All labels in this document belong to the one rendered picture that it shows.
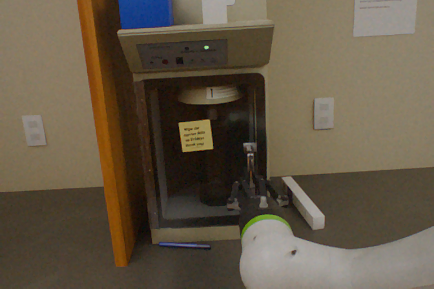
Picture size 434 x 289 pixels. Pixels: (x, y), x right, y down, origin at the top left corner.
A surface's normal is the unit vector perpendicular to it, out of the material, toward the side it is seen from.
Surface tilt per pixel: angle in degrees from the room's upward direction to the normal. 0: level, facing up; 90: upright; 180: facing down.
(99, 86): 90
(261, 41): 135
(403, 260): 73
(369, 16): 90
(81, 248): 0
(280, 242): 17
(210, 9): 90
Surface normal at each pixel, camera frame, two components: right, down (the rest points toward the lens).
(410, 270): -0.99, 0.00
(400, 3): 0.02, 0.28
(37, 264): -0.06, -0.96
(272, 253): -0.15, -0.68
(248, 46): 0.05, 0.87
